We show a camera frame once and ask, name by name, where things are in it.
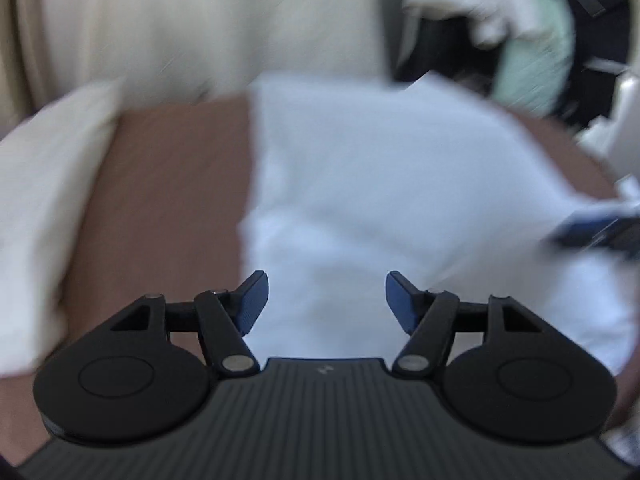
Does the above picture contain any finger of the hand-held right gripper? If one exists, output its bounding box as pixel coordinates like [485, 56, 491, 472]
[545, 205, 640, 263]

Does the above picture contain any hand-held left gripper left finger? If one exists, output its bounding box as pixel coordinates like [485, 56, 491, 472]
[110, 270, 269, 380]

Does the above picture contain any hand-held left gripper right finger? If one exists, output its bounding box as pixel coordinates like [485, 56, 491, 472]
[385, 270, 543, 380]

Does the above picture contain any white t-shirt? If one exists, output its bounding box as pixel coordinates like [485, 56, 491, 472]
[237, 72, 640, 378]

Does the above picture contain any light green cloth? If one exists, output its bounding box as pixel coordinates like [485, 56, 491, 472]
[492, 0, 576, 118]

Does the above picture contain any cream folded blanket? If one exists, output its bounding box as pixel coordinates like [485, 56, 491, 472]
[0, 80, 126, 378]

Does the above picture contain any gold curtain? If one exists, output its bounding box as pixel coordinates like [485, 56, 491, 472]
[0, 0, 38, 128]

